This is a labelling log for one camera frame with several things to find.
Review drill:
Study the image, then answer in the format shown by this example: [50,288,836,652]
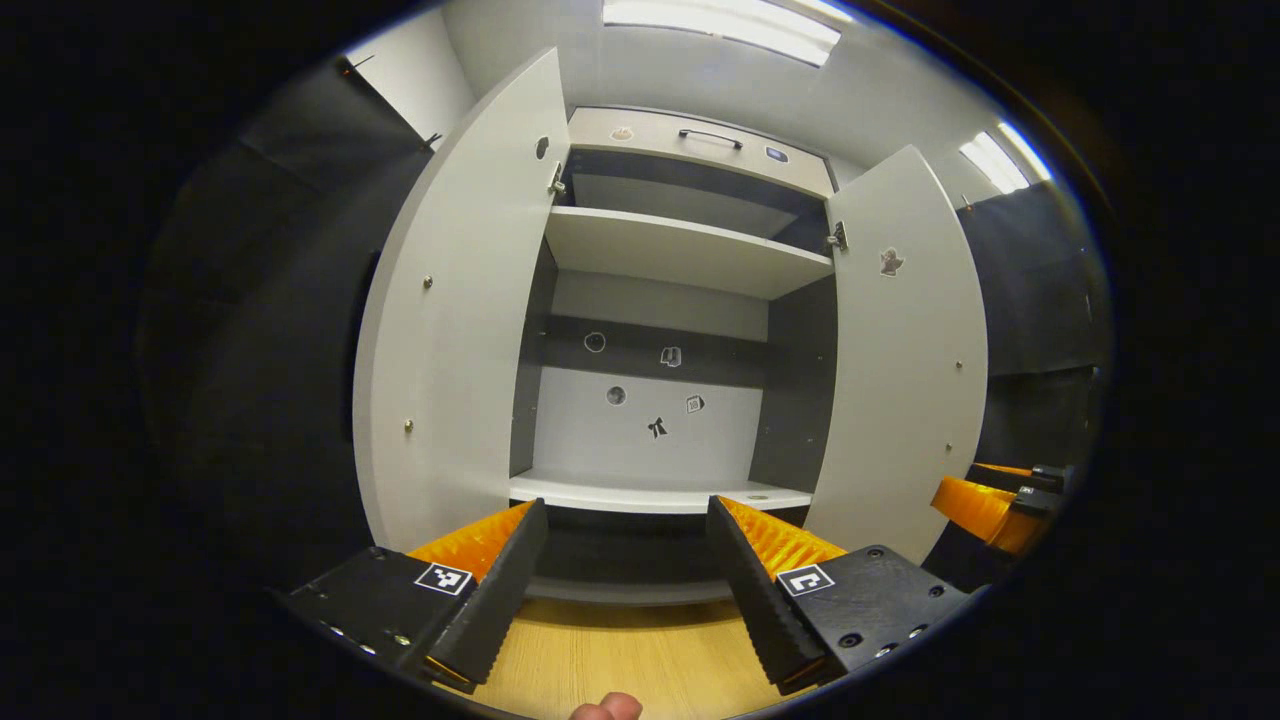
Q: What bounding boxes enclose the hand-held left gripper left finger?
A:
[280,498,551,696]

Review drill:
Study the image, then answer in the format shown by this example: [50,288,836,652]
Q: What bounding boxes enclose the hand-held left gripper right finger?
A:
[706,495,976,696]

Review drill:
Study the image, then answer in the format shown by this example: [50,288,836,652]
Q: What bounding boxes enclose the beige shoe cabinet door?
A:
[352,47,571,554]
[803,145,989,566]

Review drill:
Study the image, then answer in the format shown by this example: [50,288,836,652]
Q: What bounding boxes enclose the beige double-door shoe cabinet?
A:
[505,105,841,606]

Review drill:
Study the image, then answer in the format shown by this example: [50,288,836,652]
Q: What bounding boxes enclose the white cabinet shelf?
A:
[543,206,836,301]
[508,466,814,516]

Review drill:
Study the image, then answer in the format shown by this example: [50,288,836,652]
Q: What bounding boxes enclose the black backdrop cloth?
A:
[955,180,1113,591]
[140,55,446,591]

